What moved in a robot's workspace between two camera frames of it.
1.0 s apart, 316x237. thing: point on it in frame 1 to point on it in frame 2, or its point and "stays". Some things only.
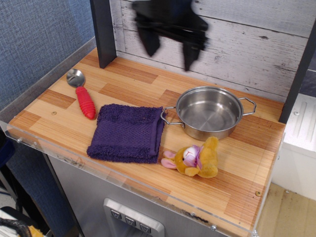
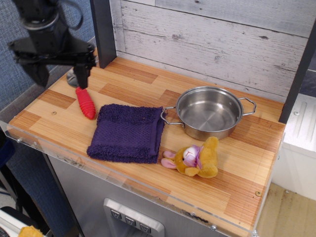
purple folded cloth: (127, 133) stays
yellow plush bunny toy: (195, 160) stays
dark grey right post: (309, 51) stays
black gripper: (176, 19) to (53, 44)
